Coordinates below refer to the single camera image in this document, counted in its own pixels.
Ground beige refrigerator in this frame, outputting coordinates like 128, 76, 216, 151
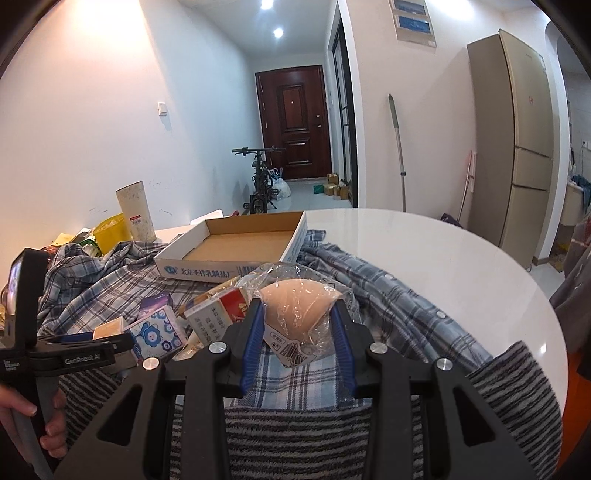
467, 30, 553, 268

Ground black white striped garment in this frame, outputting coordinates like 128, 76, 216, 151
59, 342, 562, 479

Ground grey electrical panel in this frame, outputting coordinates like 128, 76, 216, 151
390, 0, 437, 48

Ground colourful clutter pile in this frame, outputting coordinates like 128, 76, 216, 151
42, 228, 102, 258

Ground grey mop handle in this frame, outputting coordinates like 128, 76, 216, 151
388, 93, 407, 213

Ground dark red entrance door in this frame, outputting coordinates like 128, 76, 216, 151
256, 65, 332, 180

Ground person's left hand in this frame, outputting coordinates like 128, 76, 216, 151
0, 385, 68, 459

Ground shallow cardboard tray box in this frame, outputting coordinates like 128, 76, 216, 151
154, 211, 308, 284

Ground black bicycle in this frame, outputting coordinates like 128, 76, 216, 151
231, 147, 283, 215

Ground cardboard boxes on floor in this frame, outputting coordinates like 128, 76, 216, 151
324, 173, 353, 201

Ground small beige box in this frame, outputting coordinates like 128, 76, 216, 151
92, 316, 125, 340

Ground white plastic bag on floor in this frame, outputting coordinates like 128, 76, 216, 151
270, 169, 291, 200

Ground red white cigarette pack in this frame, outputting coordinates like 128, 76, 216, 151
184, 287, 249, 346

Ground purple cigarette pack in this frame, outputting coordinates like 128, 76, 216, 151
137, 292, 173, 319

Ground blue plaid shirt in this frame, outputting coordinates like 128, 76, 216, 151
38, 230, 492, 411

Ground tall white paper tube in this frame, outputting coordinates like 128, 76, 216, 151
115, 181, 156, 242

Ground white wall switch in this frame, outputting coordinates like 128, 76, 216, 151
157, 102, 168, 117

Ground yellow bag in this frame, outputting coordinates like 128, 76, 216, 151
92, 213, 131, 255

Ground beige pad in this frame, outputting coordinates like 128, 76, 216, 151
238, 263, 363, 368

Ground pink white broom stick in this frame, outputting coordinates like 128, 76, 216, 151
457, 150, 477, 222

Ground white blue flower pattern box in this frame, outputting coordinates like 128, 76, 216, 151
126, 305, 187, 363

